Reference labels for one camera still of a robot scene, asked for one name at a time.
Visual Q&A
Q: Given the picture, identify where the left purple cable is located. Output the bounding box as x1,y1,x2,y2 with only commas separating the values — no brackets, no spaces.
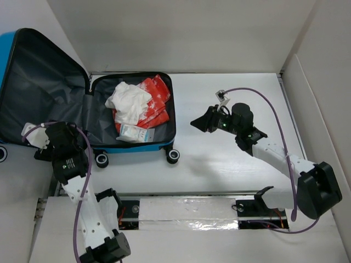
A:
21,122,93,263

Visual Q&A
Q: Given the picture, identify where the red white patterned cloth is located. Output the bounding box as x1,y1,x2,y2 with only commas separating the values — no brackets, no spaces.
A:
112,75,171,130

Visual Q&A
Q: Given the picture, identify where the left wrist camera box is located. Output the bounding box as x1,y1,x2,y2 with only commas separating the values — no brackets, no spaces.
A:
21,123,50,150

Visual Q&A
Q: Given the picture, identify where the purple cable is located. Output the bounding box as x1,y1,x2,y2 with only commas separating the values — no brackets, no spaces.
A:
219,87,321,233
21,122,93,263

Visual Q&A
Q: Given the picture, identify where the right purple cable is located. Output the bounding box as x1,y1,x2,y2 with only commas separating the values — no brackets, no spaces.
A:
219,87,321,233

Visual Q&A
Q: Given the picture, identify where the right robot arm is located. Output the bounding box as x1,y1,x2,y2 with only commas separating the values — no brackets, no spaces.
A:
190,103,343,220

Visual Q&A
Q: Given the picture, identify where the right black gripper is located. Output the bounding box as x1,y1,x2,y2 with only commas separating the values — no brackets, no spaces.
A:
190,105,241,136

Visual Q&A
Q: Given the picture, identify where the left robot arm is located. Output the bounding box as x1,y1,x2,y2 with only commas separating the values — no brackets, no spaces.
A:
32,122,131,262

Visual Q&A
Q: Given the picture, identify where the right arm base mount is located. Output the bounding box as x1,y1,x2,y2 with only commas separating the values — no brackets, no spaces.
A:
231,199,289,230

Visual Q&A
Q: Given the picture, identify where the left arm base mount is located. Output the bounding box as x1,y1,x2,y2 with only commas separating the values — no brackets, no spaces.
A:
117,199,140,230

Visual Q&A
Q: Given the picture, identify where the blue hard-shell suitcase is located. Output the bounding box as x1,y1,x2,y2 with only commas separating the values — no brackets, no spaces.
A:
1,28,180,168

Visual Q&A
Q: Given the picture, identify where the white tissue pack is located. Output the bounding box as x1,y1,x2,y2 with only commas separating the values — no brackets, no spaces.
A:
116,124,155,143

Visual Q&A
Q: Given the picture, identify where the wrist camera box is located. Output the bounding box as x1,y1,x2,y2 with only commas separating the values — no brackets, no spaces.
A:
216,90,230,111
21,123,50,150

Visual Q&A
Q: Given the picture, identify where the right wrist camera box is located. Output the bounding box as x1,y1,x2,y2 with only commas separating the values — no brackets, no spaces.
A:
216,90,230,111

